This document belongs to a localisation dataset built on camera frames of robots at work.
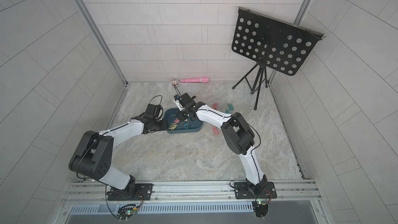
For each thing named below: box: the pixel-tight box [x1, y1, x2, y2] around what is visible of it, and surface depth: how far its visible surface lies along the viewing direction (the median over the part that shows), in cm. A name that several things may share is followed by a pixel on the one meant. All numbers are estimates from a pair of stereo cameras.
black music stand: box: [231, 6, 326, 110], surface depth 79 cm
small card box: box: [168, 77, 180, 88], surface depth 118 cm
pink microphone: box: [180, 76, 210, 83], surface depth 118 cm
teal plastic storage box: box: [163, 107, 203, 134], surface depth 93 cm
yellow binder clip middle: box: [168, 122, 178, 131], surface depth 93 cm
